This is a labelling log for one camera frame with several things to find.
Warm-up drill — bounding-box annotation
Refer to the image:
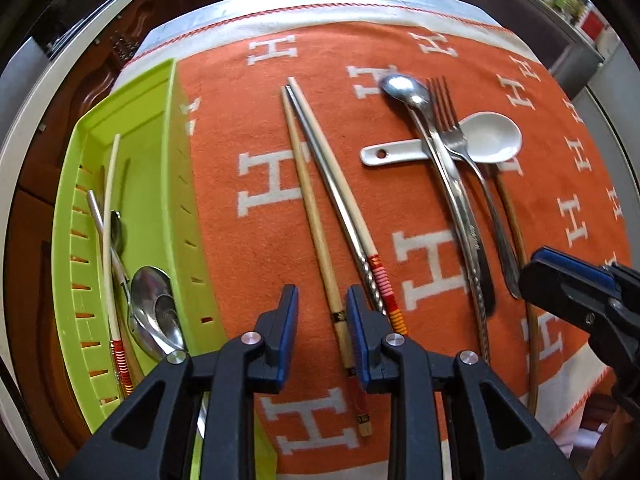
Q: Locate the silver cabinet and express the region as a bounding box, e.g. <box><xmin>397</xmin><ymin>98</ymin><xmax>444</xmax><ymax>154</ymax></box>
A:
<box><xmin>447</xmin><ymin>0</ymin><xmax>606</xmax><ymax>78</ymax></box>

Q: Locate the light blue tablecloth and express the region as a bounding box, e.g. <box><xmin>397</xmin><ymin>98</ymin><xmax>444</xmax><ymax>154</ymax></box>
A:
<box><xmin>147</xmin><ymin>0</ymin><xmax>503</xmax><ymax>43</ymax></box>

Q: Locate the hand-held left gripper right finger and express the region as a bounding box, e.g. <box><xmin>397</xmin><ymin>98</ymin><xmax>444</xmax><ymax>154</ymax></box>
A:
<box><xmin>346</xmin><ymin>284</ymin><xmax>583</xmax><ymax>480</ymax></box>

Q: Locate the white kitchen countertop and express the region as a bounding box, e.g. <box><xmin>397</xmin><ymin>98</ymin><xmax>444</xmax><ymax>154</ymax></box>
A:
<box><xmin>0</xmin><ymin>0</ymin><xmax>156</xmax><ymax>171</ymax></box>

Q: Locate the ivory chopstick with red bands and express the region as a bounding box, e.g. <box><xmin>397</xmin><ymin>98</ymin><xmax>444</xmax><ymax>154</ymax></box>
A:
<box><xmin>102</xmin><ymin>133</ymin><xmax>135</xmax><ymax>400</ymax></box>
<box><xmin>287</xmin><ymin>76</ymin><xmax>408</xmax><ymax>336</ymax></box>

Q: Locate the metal fork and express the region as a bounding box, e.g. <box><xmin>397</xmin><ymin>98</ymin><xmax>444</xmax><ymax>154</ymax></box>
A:
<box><xmin>426</xmin><ymin>76</ymin><xmax>522</xmax><ymax>300</ymax></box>

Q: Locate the large metal spoon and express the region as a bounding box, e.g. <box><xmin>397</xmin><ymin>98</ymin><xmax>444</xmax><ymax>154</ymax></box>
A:
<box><xmin>86</xmin><ymin>190</ymin><xmax>187</xmax><ymax>361</ymax></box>

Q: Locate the grey refrigerator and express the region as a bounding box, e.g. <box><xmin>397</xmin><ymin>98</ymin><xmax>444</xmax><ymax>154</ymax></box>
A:
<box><xmin>580</xmin><ymin>35</ymin><xmax>640</xmax><ymax>201</ymax></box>

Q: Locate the light bamboo chopstick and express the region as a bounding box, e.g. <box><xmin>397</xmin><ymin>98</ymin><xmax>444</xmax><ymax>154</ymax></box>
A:
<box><xmin>280</xmin><ymin>87</ymin><xmax>373</xmax><ymax>437</ymax></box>

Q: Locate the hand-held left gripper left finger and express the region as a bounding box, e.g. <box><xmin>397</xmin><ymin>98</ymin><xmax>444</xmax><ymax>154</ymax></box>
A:
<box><xmin>60</xmin><ymin>284</ymin><xmax>300</xmax><ymax>480</ymax></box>

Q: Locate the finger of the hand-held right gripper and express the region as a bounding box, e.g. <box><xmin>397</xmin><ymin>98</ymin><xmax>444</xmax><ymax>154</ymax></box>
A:
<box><xmin>530</xmin><ymin>247</ymin><xmax>618</xmax><ymax>286</ymax></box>
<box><xmin>518</xmin><ymin>262</ymin><xmax>626</xmax><ymax>346</ymax></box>

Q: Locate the white ceramic spoon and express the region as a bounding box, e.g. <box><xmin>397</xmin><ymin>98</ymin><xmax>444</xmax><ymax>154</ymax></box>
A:
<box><xmin>359</xmin><ymin>111</ymin><xmax>524</xmax><ymax>167</ymax></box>

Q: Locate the orange patterned blanket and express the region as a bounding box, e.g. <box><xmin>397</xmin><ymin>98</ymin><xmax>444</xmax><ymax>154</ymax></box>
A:
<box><xmin>107</xmin><ymin>7</ymin><xmax>633</xmax><ymax>466</ymax></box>

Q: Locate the brown wooden chopstick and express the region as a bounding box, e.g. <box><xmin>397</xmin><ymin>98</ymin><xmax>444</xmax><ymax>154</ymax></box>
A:
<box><xmin>124</xmin><ymin>340</ymin><xmax>150</xmax><ymax>386</ymax></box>
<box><xmin>492</xmin><ymin>162</ymin><xmax>540</xmax><ymax>405</ymax></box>

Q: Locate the green plastic utensil tray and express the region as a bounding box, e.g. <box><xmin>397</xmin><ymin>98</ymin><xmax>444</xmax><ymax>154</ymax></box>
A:
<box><xmin>51</xmin><ymin>58</ymin><xmax>278</xmax><ymax>480</ymax></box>

